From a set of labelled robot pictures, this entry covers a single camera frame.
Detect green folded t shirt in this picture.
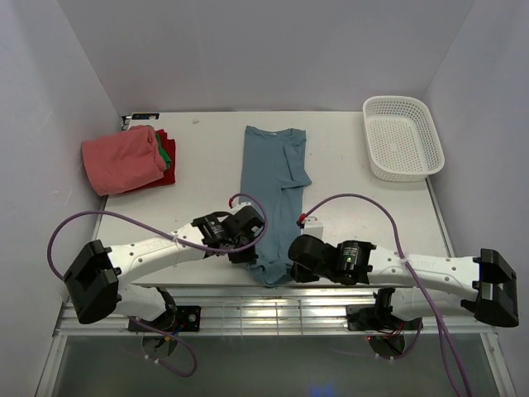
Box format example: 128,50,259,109
155,130,174,170

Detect blue label sticker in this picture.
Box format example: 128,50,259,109
131,112,160,120

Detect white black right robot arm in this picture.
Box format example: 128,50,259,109
288,235,519,328

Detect pink folded t shirt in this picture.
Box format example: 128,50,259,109
81,126,166,196

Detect blue t shirt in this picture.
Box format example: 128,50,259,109
241,126,312,286

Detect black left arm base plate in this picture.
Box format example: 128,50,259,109
126,304,201,333

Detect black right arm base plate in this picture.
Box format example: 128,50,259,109
346,304,422,334

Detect dark red folded t shirt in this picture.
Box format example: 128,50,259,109
107,126,176,194

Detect white perforated plastic basket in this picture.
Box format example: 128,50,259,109
362,95,445,183

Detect aluminium table front rail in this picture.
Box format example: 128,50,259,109
52,283,498,337

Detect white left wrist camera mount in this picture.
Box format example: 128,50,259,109
228,197,251,210

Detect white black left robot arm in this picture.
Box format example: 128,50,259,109
64,204,266,331

